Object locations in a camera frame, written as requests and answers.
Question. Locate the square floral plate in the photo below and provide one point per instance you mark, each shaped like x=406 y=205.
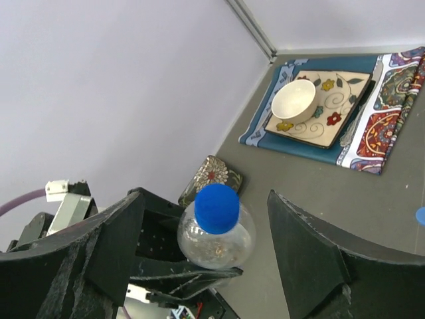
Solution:
x=338 y=95

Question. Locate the blue patterned placemat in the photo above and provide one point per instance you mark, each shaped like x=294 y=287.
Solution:
x=368 y=136

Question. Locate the clear water bottle blue cap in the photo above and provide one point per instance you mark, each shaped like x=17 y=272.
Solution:
x=214 y=252

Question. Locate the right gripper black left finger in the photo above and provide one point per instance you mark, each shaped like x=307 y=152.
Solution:
x=82 y=271

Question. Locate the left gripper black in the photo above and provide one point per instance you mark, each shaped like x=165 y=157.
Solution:
x=163 y=276

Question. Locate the dark floral coaster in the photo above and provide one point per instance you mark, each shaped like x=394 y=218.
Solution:
x=212 y=171

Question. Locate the white ceramic bowl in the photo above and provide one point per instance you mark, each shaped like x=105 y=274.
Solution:
x=295 y=102

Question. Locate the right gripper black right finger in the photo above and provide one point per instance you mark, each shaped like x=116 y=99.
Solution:
x=327 y=272

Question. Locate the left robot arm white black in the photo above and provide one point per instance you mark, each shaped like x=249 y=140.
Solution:
x=30 y=229

